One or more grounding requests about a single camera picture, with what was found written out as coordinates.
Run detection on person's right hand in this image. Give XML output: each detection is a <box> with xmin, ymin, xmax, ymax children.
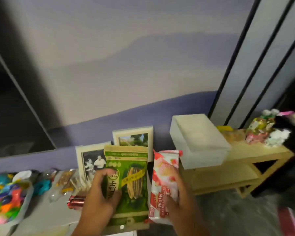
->
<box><xmin>161</xmin><ymin>166</ymin><xmax>207</xmax><ymax>236</ymax></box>

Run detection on person's left hand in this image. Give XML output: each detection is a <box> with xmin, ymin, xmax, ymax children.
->
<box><xmin>79</xmin><ymin>168</ymin><xmax>122</xmax><ymax>229</ymax></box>

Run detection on green sunflower seed packet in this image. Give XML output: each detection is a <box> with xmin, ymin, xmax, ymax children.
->
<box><xmin>103</xmin><ymin>144</ymin><xmax>150</xmax><ymax>231</ymax></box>

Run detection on pink wafer packet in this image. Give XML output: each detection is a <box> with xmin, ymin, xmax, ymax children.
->
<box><xmin>148</xmin><ymin>150</ymin><xmax>183</xmax><ymax>225</ymax></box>

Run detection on person's left forearm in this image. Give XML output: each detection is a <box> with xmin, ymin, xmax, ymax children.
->
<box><xmin>71</xmin><ymin>219</ymin><xmax>106</xmax><ymax>236</ymax></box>

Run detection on clear bag of brown snacks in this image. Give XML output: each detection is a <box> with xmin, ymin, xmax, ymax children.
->
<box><xmin>49</xmin><ymin>169</ymin><xmax>82</xmax><ymax>203</ymax></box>

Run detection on white rectangular box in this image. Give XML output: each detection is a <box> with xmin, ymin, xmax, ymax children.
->
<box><xmin>169</xmin><ymin>114</ymin><xmax>232</xmax><ymax>170</ymax></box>

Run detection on teal plastic toy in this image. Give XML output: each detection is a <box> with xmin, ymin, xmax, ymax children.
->
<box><xmin>33</xmin><ymin>179</ymin><xmax>52</xmax><ymax>196</ymax></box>

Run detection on light wooden low table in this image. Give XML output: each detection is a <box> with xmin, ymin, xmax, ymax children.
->
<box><xmin>179</xmin><ymin>135</ymin><xmax>295</xmax><ymax>199</ymax></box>

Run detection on yellow snack packet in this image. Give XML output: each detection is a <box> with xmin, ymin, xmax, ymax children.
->
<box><xmin>217</xmin><ymin>125</ymin><xmax>246</xmax><ymax>143</ymax></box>

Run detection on white bowl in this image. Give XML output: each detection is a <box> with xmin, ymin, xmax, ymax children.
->
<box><xmin>12</xmin><ymin>170</ymin><xmax>32</xmax><ymax>183</ymax></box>

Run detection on clear tub of colourful toys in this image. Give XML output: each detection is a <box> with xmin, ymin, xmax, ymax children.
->
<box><xmin>0</xmin><ymin>180</ymin><xmax>34</xmax><ymax>236</ymax></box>

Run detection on pink candy packet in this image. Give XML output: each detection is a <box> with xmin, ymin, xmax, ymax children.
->
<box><xmin>245</xmin><ymin>131</ymin><xmax>269</xmax><ymax>144</ymax></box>

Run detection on yellow green bottle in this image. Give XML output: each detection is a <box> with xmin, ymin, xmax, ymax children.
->
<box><xmin>248</xmin><ymin>116</ymin><xmax>276</xmax><ymax>133</ymax></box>

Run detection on pink plastic object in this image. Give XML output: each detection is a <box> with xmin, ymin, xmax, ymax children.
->
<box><xmin>278</xmin><ymin>207</ymin><xmax>295</xmax><ymax>236</ymax></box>

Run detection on black and white photo frame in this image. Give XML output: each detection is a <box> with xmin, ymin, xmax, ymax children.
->
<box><xmin>75</xmin><ymin>141</ymin><xmax>111</xmax><ymax>188</ymax></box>

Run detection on landscape photo frame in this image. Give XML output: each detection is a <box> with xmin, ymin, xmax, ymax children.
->
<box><xmin>112</xmin><ymin>126</ymin><xmax>154</xmax><ymax>162</ymax></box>

